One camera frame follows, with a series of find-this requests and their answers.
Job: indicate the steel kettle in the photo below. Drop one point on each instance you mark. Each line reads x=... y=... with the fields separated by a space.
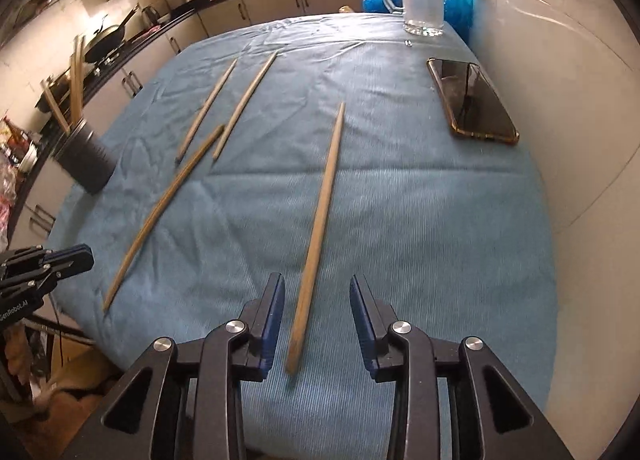
x=150 y=15

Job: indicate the beige base cabinets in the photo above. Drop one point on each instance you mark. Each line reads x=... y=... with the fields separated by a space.
x=270 y=5

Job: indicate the blue ribbed tablecloth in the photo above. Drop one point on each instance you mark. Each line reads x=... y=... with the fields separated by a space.
x=400 y=215

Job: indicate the pile of colourful packets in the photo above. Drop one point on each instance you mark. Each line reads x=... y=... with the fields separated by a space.
x=12 y=160

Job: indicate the gas stove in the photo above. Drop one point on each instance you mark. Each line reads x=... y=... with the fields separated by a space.
x=102 y=61

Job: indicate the blue plastic bag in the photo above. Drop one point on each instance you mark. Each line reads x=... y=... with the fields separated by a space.
x=457 y=5

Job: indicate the wooden chopstick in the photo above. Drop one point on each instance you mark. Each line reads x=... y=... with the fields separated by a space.
x=117 y=290
x=318 y=235
x=244 y=106
x=56 y=109
x=205 y=111
x=77 y=85

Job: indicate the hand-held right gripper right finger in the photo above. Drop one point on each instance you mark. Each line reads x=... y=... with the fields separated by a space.
x=362 y=325

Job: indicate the black wok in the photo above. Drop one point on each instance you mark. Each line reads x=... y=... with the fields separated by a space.
x=102 y=42

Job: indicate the smartphone in brown case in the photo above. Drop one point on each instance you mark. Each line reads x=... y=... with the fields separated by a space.
x=472 y=100

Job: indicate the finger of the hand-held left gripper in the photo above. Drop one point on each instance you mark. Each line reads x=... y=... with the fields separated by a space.
x=72 y=257

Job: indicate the dark cylindrical chopstick holder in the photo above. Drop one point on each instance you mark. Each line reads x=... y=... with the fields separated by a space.
x=85 y=160

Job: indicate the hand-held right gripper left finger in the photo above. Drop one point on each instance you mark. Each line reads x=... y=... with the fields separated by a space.
x=272 y=320

